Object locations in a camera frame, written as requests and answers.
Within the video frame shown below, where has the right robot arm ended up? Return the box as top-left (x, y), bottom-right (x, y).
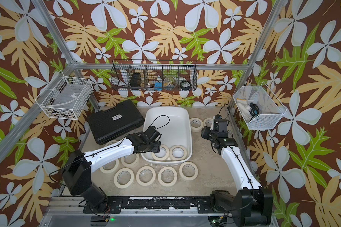
top-left (201, 114), bottom-right (273, 227)

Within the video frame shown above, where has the black square item in basket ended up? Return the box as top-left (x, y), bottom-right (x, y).
top-left (180, 80), bottom-right (192, 90)

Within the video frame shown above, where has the masking tape roll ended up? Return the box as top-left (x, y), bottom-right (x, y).
top-left (100, 159), bottom-right (119, 174)
top-left (203, 118), bottom-right (214, 128)
top-left (179, 162), bottom-right (199, 181)
top-left (105, 140), bottom-right (119, 147)
top-left (114, 168), bottom-right (135, 189)
top-left (190, 117), bottom-right (204, 132)
top-left (158, 166), bottom-right (178, 187)
top-left (136, 166), bottom-right (156, 186)
top-left (121, 154), bottom-right (140, 168)
top-left (152, 144), bottom-right (170, 161)
top-left (170, 145), bottom-right (188, 161)

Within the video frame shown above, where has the white plastic storage tray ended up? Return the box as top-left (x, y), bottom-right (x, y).
top-left (142, 107), bottom-right (193, 165)

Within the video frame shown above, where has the clear round container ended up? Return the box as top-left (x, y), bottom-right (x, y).
top-left (163, 76), bottom-right (178, 91)

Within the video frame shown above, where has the blue box in basket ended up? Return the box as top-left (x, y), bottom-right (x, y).
top-left (154, 82), bottom-right (163, 91)

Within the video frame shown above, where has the black box in basket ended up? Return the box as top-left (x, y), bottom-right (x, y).
top-left (130, 73), bottom-right (142, 90)

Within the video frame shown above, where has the white wire basket left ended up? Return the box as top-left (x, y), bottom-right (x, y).
top-left (35, 71), bottom-right (93, 120)

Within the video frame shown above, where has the black plastic tool case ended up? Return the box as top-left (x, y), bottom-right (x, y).
top-left (88, 100), bottom-right (145, 145)

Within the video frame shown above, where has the black wire basket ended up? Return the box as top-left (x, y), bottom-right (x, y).
top-left (110, 59), bottom-right (198, 91)

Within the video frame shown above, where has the black cable in mesh basket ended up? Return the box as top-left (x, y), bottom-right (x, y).
top-left (249, 103), bottom-right (260, 121)

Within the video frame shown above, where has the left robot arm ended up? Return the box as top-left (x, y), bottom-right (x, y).
top-left (61, 126), bottom-right (162, 212)

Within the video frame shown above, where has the white mesh basket right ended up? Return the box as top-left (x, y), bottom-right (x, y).
top-left (233, 82), bottom-right (287, 130)

